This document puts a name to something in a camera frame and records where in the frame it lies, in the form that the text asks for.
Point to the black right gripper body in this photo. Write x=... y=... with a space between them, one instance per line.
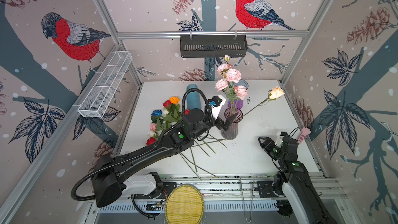
x=281 y=156

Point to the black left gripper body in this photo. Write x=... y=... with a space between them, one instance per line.
x=209 y=123

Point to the smoky pink glass vase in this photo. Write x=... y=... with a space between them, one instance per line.
x=232 y=132

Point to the pink carnation flower stem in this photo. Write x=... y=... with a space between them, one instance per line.
x=239 y=94

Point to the cream peach rose stem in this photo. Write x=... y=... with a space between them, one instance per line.
x=274 y=94

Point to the blue rose flower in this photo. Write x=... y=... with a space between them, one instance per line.
x=156 y=113

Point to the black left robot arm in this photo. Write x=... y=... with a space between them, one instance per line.
x=107 y=183

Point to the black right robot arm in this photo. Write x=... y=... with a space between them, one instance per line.
x=292 y=181

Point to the teal ceramic vase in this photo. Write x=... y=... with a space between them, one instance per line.
x=193 y=101

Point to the blue purple glass vase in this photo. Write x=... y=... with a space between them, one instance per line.
x=240 y=103

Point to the pink silicone spatula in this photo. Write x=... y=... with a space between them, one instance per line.
x=304 y=133

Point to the orange rose flower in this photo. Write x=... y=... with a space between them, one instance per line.
x=174 y=100

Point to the dark red rose flower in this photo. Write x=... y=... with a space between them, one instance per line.
x=167 y=104

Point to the white rose flower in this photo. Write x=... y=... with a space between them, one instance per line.
x=165 y=112

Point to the yellow woven round mat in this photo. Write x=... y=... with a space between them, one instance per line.
x=185 y=205

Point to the black hanging wire basket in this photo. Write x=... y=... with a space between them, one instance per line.
x=213 y=46

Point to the white mesh wall shelf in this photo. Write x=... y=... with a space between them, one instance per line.
x=101 y=94

